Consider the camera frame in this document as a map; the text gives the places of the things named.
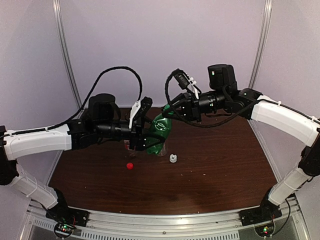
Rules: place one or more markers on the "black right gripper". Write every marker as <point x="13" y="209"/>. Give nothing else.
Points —
<point x="191" y="106"/>

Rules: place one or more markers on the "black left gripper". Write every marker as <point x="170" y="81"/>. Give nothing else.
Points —
<point x="138" y="140"/>

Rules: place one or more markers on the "green bottle cap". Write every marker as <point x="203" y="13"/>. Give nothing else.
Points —
<point x="166" y="108"/>

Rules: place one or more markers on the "green plastic bottle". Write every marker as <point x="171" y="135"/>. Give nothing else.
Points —
<point x="161" y="126"/>

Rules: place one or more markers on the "large clear plastic bottle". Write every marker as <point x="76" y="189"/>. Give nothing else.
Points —
<point x="163" y="150"/>

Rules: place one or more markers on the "clear bottle red label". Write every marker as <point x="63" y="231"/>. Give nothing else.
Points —
<point x="132" y="153"/>

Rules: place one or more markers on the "white nozzle bottle cap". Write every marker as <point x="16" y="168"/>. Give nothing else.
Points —
<point x="173" y="158"/>

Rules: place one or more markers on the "red bottle cap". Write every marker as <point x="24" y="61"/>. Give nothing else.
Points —
<point x="129" y="165"/>

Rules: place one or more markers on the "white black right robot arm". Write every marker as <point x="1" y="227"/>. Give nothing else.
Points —
<point x="255" y="106"/>

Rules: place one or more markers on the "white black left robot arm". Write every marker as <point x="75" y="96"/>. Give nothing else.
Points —
<point x="101" y="120"/>

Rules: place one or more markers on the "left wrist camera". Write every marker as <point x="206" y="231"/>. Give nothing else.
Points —
<point x="139" y="109"/>

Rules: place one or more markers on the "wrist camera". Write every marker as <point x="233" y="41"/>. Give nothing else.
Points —
<point x="185" y="82"/>
<point x="139" y="109"/>

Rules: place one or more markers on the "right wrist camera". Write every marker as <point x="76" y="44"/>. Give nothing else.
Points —
<point x="185" y="82"/>

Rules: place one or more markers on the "right aluminium frame post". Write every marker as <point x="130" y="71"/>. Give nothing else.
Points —
<point x="264" y="32"/>

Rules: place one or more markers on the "aluminium frame post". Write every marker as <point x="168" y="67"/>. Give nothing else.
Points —
<point x="57" y="10"/>
<point x="264" y="32"/>

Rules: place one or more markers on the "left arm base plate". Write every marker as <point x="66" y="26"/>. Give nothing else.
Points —
<point x="71" y="216"/>

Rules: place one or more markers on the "aluminium front rail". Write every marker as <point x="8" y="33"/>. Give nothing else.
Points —
<point x="221" y="225"/>

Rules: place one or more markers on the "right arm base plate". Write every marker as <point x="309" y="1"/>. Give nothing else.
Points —
<point x="257" y="215"/>

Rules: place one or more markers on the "left aluminium frame post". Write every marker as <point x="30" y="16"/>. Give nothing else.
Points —
<point x="57" y="10"/>

